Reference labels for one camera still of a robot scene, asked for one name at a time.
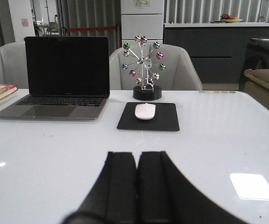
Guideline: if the beige sofa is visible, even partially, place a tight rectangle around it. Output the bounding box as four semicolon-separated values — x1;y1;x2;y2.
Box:
243;69;269;110

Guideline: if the ferris wheel desk ornament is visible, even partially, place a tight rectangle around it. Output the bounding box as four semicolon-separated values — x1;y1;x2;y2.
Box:
123;35;162;101

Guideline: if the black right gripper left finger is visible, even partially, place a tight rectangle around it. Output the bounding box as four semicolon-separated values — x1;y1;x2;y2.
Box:
63;152;137;224

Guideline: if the fruit bowl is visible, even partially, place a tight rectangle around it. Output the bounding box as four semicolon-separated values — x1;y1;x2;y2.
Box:
220;14;242;23

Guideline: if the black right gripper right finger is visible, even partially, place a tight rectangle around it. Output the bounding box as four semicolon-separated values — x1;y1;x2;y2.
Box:
138;151;243;224

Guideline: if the dark grey counter cabinet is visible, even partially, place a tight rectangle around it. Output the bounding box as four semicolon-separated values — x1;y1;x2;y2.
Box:
164;22;269;84

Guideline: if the white computer mouse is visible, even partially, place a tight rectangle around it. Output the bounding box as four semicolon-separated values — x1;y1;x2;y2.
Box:
134;103;156;120

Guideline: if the white drawer cabinet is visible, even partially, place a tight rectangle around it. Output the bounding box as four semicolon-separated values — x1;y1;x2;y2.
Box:
120;0;164;45

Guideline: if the black mouse pad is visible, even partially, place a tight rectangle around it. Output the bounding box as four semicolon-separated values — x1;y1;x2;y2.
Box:
117;102;180;132

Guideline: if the left grey armchair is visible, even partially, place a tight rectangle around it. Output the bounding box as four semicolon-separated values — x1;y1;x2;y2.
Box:
0;42;28;89

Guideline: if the orange middle book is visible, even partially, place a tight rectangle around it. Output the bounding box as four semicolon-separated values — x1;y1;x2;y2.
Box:
0;84;17;99

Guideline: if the red barrier belt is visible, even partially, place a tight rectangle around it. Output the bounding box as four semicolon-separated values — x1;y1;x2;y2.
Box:
65;26;118;32

